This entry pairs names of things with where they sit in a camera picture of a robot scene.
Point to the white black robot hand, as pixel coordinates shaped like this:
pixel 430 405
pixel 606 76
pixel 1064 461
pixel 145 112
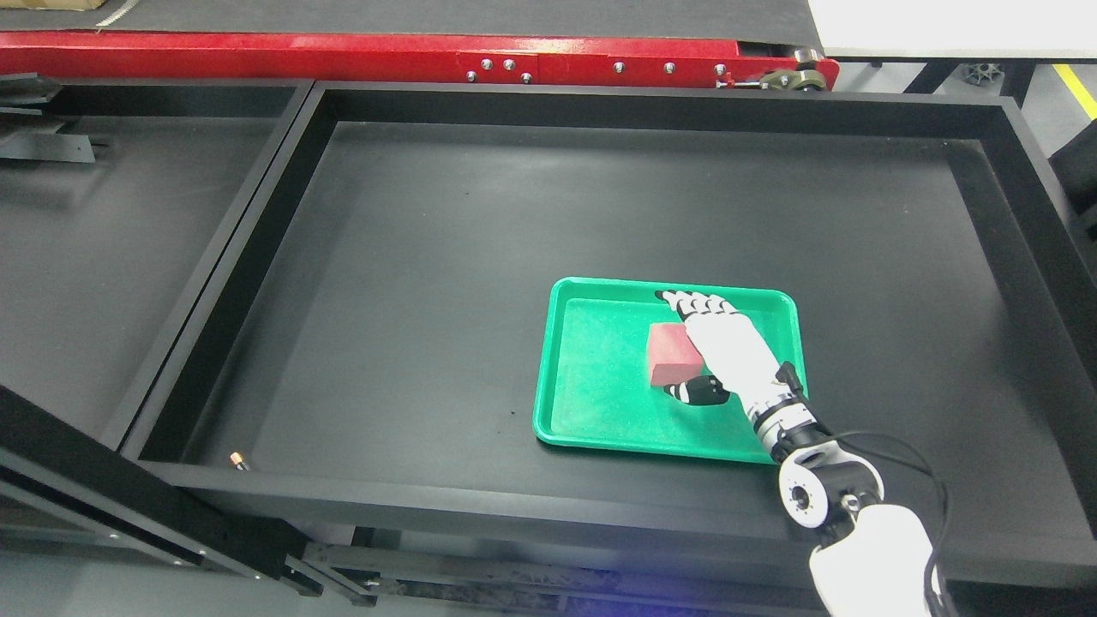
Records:
pixel 739 360

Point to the pink foam block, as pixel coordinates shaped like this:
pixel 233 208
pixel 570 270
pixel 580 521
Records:
pixel 671 355

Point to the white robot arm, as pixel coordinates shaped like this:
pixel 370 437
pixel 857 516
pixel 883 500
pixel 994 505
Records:
pixel 873 558

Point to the green plastic tray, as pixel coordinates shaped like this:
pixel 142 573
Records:
pixel 593 389

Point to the black metal shelf right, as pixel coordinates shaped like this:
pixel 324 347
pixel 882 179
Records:
pixel 367 347

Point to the black metal shelf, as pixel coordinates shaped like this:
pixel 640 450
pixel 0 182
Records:
pixel 109 239
pixel 367 347

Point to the black metal shelf left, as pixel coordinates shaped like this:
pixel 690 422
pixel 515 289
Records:
pixel 109 239

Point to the white table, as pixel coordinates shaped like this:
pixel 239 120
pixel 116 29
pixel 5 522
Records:
pixel 1039 30

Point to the red conveyor frame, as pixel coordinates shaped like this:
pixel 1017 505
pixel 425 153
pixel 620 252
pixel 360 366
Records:
pixel 406 57

